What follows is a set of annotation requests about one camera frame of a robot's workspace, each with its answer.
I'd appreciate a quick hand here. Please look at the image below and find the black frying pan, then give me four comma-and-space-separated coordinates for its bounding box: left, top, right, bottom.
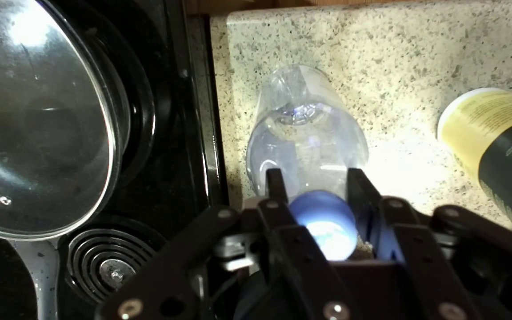
0, 0, 158, 320

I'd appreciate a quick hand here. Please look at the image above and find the black electric stove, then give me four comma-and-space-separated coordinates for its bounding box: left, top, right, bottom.
0, 0, 229, 320

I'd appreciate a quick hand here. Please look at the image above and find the white-lidded container yellow label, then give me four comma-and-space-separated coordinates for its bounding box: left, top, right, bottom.
435, 85, 512, 243

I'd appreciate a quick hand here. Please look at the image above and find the coil stove burner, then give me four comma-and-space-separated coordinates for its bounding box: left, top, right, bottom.
64, 226, 163, 307

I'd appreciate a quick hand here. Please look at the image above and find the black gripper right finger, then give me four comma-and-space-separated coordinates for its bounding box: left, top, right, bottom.
346, 165, 512, 320

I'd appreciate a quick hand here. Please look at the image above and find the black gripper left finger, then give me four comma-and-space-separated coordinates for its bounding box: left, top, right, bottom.
94, 167, 352, 320

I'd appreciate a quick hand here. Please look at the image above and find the clear plastic bottle blue cap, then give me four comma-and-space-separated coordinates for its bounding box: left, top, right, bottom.
243, 62, 371, 263

